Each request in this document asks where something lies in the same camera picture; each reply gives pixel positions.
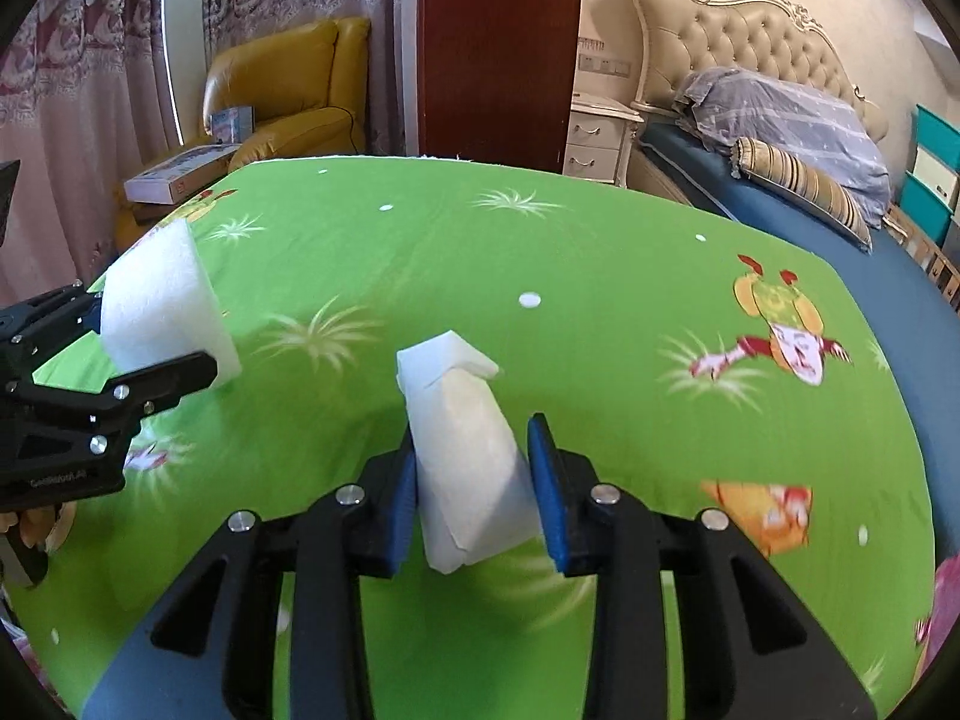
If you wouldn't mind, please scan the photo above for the cream nightstand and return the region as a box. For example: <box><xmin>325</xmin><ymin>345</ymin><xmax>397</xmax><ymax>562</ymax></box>
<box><xmin>562</xmin><ymin>94</ymin><xmax>646</xmax><ymax>187</ymax></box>

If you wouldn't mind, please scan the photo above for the white foam sheet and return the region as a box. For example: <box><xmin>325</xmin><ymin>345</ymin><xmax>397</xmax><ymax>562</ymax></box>
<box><xmin>395</xmin><ymin>328</ymin><xmax>545</xmax><ymax>571</ymax></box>
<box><xmin>99</xmin><ymin>223</ymin><xmax>242</xmax><ymax>391</ymax></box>

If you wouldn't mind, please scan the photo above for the blue mattress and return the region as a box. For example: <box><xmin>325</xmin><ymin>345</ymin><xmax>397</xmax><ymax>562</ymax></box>
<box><xmin>637</xmin><ymin>124</ymin><xmax>960</xmax><ymax>541</ymax></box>

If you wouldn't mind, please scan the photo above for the blue grey duvet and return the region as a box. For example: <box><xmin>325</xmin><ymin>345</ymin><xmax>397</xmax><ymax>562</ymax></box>
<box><xmin>671</xmin><ymin>66</ymin><xmax>893</xmax><ymax>230</ymax></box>

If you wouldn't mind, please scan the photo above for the wooden crib rail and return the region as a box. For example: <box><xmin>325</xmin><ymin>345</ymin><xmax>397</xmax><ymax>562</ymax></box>
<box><xmin>881</xmin><ymin>202</ymin><xmax>960</xmax><ymax>308</ymax></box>

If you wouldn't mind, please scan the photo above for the flat white box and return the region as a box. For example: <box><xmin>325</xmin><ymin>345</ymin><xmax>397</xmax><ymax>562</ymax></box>
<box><xmin>124</xmin><ymin>144</ymin><xmax>245</xmax><ymax>205</ymax></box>

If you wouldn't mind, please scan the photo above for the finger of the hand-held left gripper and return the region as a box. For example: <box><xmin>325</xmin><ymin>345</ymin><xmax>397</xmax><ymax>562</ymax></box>
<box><xmin>0</xmin><ymin>281</ymin><xmax>106</xmax><ymax>385</ymax></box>
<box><xmin>6</xmin><ymin>351</ymin><xmax>218</xmax><ymax>428</ymax></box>

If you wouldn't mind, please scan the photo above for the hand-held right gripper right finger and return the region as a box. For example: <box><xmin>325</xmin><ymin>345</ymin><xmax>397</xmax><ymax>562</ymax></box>
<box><xmin>526</xmin><ymin>412</ymin><xmax>809</xmax><ymax>720</ymax></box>

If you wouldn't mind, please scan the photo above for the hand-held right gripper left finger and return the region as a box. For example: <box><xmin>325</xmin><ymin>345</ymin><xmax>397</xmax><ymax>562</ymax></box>
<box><xmin>150</xmin><ymin>431</ymin><xmax>419</xmax><ymax>720</ymax></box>

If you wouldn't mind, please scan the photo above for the stack of plastic storage bins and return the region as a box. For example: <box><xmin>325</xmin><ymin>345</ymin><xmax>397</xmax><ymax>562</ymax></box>
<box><xmin>898</xmin><ymin>105</ymin><xmax>960</xmax><ymax>248</ymax></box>

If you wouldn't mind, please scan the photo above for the pink plastic trash bag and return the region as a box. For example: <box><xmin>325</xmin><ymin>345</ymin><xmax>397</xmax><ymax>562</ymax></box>
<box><xmin>934</xmin><ymin>549</ymin><xmax>960</xmax><ymax>623</ymax></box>

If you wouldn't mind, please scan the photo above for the green printed tablecloth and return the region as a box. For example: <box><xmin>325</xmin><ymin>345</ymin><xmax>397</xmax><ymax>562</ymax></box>
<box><xmin>0</xmin><ymin>157</ymin><xmax>942</xmax><ymax>720</ymax></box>

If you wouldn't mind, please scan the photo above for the yellow leather armchair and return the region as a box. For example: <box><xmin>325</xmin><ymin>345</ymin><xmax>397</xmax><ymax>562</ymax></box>
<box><xmin>112</xmin><ymin>17</ymin><xmax>372</xmax><ymax>256</ymax></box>

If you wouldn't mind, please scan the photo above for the person's left hand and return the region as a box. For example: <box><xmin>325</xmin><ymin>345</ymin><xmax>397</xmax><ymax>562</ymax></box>
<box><xmin>15</xmin><ymin>501</ymin><xmax>76</xmax><ymax>552</ymax></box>

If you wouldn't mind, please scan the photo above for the striped pillow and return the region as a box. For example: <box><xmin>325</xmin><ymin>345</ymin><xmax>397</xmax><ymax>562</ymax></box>
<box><xmin>727</xmin><ymin>136</ymin><xmax>875</xmax><ymax>252</ymax></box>

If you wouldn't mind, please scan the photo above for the beige tufted headboard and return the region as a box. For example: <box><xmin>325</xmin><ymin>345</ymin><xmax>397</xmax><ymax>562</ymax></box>
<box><xmin>630</xmin><ymin>0</ymin><xmax>890</xmax><ymax>143</ymax></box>

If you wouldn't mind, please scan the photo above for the dark wooden pillar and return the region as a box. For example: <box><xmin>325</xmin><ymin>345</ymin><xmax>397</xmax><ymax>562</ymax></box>
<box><xmin>416</xmin><ymin>0</ymin><xmax>584</xmax><ymax>173</ymax></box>

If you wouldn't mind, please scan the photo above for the small blue white box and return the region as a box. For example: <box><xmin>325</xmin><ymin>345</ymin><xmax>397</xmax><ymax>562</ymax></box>
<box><xmin>208</xmin><ymin>106</ymin><xmax>256</xmax><ymax>143</ymax></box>

